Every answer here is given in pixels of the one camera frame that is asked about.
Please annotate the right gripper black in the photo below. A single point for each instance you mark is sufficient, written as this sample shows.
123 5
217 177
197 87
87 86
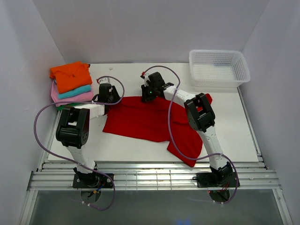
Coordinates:
145 97

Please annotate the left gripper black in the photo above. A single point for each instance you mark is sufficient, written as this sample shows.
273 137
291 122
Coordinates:
114 92

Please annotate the red t shirt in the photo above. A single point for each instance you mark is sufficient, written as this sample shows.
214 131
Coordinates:
156 121

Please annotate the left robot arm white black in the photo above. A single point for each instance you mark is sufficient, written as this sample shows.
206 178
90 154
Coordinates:
73 132

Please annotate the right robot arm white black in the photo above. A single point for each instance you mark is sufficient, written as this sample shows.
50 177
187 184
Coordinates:
201 118

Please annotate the pink folded t shirt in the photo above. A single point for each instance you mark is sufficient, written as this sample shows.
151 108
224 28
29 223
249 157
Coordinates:
82 97

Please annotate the teal folded t shirt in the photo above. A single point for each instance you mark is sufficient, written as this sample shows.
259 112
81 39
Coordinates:
75 92

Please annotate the green folded t shirt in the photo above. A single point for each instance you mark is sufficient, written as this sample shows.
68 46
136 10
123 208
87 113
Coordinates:
61 107

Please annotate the orange folded t shirt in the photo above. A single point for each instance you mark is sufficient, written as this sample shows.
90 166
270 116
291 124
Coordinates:
71 76

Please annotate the white plastic basket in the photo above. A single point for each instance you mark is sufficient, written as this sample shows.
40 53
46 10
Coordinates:
218 68

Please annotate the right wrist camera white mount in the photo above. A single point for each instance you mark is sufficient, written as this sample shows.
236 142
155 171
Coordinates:
145 77

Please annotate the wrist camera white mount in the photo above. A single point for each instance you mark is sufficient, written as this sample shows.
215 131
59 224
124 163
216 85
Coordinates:
103 80
145 77

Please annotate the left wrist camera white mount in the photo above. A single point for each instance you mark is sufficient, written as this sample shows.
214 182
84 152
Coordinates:
103 80

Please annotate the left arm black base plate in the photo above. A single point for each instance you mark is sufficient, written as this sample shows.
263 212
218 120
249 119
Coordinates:
103 180

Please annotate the aluminium frame rail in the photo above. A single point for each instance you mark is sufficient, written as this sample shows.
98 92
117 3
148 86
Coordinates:
152 187

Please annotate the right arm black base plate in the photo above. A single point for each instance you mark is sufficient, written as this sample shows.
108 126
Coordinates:
211 180

